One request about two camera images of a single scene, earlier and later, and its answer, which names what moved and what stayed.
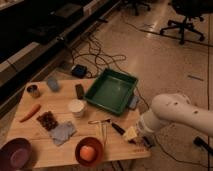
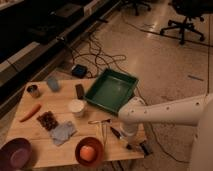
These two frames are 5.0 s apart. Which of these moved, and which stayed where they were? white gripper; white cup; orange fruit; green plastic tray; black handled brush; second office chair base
Moved: white gripper; black handled brush
Stayed: white cup; orange fruit; second office chair base; green plastic tray
